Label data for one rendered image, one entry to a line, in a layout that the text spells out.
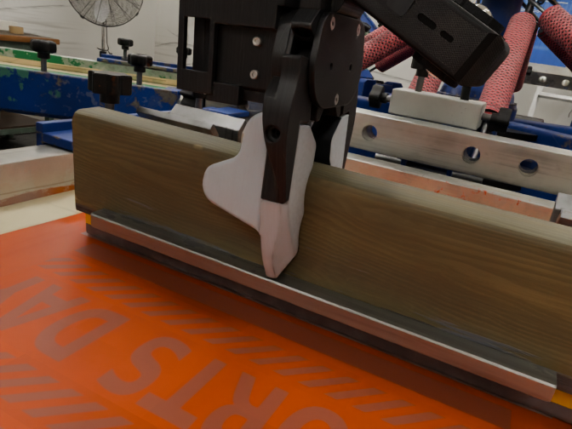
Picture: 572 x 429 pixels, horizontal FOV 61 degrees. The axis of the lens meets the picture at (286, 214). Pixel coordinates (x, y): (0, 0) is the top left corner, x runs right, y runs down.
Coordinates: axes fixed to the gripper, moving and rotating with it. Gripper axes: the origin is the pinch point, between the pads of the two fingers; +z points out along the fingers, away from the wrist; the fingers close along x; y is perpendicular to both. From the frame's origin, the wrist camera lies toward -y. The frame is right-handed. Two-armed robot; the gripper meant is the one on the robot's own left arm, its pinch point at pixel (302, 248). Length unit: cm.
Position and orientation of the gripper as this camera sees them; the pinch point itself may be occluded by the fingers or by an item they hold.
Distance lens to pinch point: 29.8
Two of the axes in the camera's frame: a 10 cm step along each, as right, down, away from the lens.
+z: -1.1, 9.4, 3.3
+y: -8.9, -2.4, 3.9
